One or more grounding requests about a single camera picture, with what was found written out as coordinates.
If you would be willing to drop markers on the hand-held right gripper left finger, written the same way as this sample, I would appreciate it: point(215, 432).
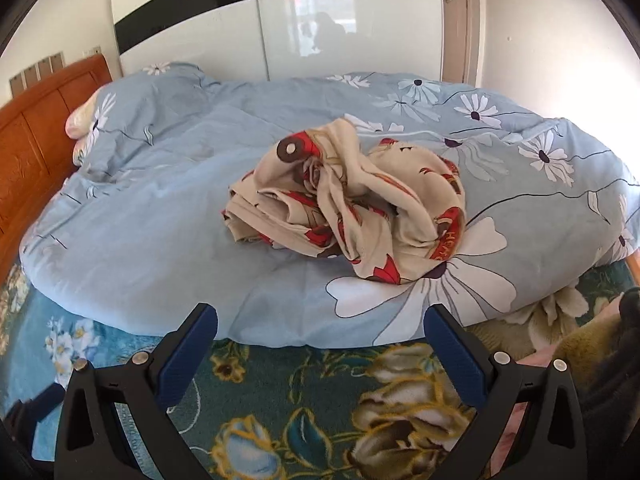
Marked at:
point(186, 357)

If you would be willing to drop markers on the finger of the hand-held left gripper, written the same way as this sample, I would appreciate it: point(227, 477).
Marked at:
point(46, 402)

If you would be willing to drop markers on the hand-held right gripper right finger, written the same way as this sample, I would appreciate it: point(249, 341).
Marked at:
point(452, 357)

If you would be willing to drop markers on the beige printed pants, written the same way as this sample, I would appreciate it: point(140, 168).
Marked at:
point(350, 200)

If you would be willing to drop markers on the teal floral fleece blanket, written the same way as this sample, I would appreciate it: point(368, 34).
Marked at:
point(300, 400)

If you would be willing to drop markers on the light blue floral duvet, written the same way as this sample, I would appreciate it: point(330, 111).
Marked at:
point(175, 220)

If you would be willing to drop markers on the dark cloth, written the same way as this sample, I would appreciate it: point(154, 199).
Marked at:
point(612, 360)

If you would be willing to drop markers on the pale pink pillow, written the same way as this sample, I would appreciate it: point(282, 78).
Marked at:
point(80, 117)

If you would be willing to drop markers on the wooden headboard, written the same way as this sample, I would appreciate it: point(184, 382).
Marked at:
point(35, 130)

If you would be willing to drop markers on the beige room door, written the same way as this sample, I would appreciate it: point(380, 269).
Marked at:
point(457, 20)

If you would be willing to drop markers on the white glossy sliding wardrobe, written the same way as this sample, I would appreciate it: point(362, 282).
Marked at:
point(300, 35)

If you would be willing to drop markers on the wall socket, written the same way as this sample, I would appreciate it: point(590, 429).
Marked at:
point(92, 51)

